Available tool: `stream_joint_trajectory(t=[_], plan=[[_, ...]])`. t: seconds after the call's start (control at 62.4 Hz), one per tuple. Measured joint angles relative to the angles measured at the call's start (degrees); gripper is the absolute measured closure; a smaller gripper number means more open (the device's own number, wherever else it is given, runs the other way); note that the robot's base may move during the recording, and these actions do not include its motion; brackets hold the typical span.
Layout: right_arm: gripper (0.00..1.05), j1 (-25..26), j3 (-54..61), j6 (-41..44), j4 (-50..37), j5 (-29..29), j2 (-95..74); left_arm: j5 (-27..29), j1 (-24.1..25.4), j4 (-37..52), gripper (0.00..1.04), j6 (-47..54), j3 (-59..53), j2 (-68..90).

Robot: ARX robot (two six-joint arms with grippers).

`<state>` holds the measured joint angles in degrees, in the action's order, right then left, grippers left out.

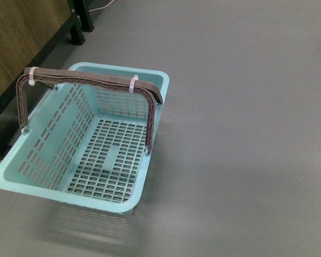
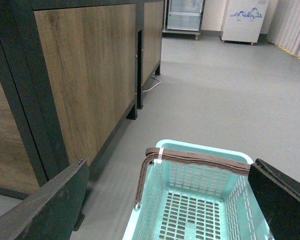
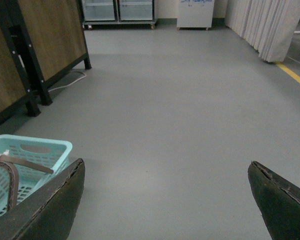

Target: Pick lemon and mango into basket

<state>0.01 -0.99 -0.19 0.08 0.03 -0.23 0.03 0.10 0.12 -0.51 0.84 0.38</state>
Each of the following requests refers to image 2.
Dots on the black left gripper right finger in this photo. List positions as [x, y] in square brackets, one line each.
[278, 196]

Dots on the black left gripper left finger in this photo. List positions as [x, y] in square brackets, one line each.
[52, 211]

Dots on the brown basket handle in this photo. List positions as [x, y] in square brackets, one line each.
[188, 158]

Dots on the light green plastic basket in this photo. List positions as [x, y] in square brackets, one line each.
[192, 202]

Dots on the grey curtain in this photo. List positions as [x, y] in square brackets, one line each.
[284, 29]

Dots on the white chest freezer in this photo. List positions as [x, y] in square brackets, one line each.
[242, 20]

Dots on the glass door display fridge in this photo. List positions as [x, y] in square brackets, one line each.
[183, 17]

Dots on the white cable tie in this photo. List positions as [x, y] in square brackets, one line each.
[160, 155]

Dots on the wooden display cabinet dark frame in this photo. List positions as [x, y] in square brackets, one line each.
[71, 71]

